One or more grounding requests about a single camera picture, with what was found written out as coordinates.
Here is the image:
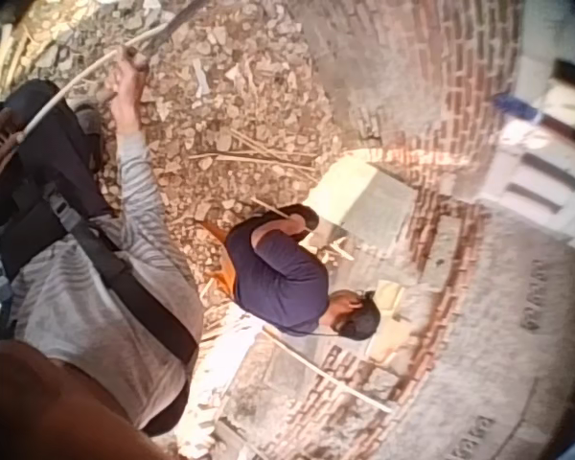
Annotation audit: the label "person's right hand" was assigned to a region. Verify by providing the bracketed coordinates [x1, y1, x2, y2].
[103, 57, 149, 135]

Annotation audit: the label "long pale wooden stick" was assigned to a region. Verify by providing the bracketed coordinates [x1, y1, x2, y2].
[13, 21, 172, 145]

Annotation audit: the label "grey metal rod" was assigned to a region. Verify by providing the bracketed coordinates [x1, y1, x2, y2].
[98, 0, 210, 104]

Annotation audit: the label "person's legs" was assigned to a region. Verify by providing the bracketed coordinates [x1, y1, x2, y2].
[2, 79, 112, 219]

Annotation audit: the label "rubble heap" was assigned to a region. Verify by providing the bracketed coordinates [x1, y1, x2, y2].
[9, 0, 346, 231]

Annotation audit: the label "bundle of thin sticks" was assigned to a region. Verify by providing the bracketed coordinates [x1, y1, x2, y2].
[187, 127, 320, 181]

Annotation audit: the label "thin wooden stick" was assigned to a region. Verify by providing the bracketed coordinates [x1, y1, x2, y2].
[250, 195, 357, 263]

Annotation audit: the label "pale concrete block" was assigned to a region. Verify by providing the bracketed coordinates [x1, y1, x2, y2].
[310, 156, 417, 241]

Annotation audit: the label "long white wooden batten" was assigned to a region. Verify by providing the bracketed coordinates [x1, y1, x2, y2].
[262, 327, 395, 415]

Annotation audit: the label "pale stone slab pieces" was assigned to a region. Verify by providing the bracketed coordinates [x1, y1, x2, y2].
[363, 280, 416, 368]

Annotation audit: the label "blue plastic object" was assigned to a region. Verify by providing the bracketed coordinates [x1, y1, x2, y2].
[493, 92, 543, 122]

